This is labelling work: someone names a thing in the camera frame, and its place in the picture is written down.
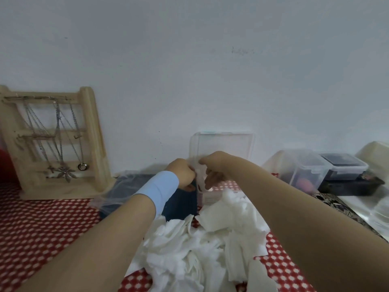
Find person's left hand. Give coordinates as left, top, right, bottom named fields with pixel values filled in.
left=165, top=158, right=197, bottom=192

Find person's right hand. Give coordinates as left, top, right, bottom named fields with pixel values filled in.
left=199, top=151, right=241, bottom=191

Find clear cotton pad box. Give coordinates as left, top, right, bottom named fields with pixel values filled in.
left=189, top=131, right=254, bottom=207

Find clear plastic bag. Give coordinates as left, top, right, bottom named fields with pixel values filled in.
left=90, top=170, right=158, bottom=216

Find pile of white cotton pads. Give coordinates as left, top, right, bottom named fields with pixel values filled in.
left=124, top=188, right=279, bottom=292

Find person's left forearm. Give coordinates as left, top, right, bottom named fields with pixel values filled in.
left=17, top=194, right=157, bottom=292

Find person's right forearm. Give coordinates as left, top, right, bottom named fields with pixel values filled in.
left=224, top=158, right=389, bottom=292

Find black tray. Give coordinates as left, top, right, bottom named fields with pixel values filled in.
left=318, top=176, right=385, bottom=197

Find light blue wristband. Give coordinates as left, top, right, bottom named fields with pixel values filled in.
left=133, top=170, right=180, bottom=218

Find dark blue pouch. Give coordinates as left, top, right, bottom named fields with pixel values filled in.
left=100, top=174, right=198, bottom=221

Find clear lidded plastic container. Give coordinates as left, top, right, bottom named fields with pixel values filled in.
left=262, top=148, right=330, bottom=195

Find pink makeup sponge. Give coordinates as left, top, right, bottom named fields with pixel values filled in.
left=297, top=179, right=315, bottom=193

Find wooden jewelry stand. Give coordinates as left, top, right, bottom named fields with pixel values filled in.
left=0, top=85, right=116, bottom=200

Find clear container with black contents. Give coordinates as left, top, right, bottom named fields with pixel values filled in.
left=319, top=152, right=369, bottom=181

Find phone with patterned case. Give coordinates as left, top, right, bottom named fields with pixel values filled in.
left=313, top=193, right=389, bottom=240

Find beige plastic tub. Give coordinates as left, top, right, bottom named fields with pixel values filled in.
left=355, top=141, right=389, bottom=177

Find clear plastic water bottle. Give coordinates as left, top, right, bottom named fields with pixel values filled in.
left=372, top=194, right=389, bottom=230

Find red framed mirror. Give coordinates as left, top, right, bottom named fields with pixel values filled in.
left=0, top=148, right=19, bottom=183

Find ring pendant necklace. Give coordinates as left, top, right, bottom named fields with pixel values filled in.
left=69, top=103, right=90, bottom=171

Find leaf pendant necklace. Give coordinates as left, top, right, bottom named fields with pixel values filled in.
left=53, top=100, right=78, bottom=183

